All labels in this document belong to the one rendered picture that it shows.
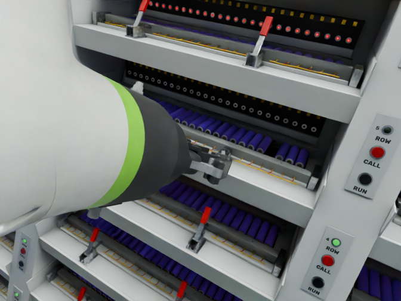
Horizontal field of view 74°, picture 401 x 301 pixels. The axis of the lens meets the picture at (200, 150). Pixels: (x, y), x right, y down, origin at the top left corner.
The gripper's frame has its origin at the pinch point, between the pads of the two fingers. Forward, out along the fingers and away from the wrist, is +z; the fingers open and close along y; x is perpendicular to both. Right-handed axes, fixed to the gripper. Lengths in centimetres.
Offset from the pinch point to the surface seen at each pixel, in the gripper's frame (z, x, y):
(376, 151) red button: 4.1, 9.8, 22.4
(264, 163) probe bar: 11.1, 2.3, 7.4
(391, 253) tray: 8.0, -3.6, 30.0
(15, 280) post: 17, -57, -49
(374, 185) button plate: 5.4, 5.1, 24.1
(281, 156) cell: 14.9, 4.8, 9.4
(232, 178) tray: 7.2, -2.3, 3.4
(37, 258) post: 16, -46, -43
